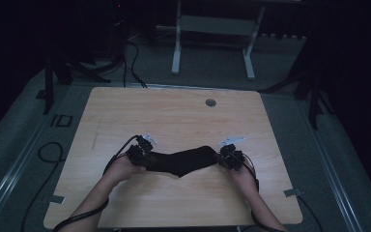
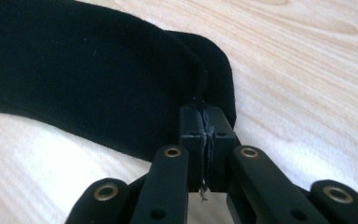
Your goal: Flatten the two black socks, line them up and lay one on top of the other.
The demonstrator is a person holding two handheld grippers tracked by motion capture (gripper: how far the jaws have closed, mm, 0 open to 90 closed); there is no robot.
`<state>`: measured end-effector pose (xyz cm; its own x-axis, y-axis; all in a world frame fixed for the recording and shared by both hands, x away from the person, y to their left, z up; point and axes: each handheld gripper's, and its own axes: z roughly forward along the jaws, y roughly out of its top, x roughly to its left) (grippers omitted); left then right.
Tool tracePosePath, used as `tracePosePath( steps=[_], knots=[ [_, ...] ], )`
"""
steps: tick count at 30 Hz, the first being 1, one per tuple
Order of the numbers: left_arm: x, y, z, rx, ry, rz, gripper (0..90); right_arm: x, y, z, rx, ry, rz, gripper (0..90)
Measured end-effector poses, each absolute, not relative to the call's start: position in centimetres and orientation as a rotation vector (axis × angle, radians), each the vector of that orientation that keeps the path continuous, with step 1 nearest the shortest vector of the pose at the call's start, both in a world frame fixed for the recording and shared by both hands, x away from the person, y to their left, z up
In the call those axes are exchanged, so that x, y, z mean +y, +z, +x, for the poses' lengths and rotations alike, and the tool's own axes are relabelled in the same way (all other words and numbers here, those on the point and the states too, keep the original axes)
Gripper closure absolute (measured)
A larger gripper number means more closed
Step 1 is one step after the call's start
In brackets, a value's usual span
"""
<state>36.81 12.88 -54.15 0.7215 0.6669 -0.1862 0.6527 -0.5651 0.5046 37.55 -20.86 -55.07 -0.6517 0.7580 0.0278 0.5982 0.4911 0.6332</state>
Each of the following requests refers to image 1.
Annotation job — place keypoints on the person's right hand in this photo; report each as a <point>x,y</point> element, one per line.
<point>246,179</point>

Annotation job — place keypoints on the metal floor rail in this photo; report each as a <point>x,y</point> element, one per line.
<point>11,175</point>
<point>335,180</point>
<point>186,86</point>

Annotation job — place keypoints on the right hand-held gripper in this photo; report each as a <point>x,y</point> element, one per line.
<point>232,158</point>

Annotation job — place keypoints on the grey round table grommet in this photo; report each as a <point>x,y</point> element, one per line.
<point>210,102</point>

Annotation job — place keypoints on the black tripod stand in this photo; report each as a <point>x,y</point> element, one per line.
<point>49,87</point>
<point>314,100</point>

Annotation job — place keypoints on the white power strip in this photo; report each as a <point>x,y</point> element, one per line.
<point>283,35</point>

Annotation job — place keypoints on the person's left hand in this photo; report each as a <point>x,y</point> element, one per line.
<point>122,169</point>

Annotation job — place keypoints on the grey tape piece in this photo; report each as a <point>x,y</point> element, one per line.
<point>57,199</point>
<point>292,192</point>

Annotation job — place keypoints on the white metal desk frame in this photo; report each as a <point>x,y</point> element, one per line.
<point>217,25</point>

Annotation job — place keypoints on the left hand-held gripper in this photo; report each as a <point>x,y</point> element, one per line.
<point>140,154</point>

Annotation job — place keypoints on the long black sock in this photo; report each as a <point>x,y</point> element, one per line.
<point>186,159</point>

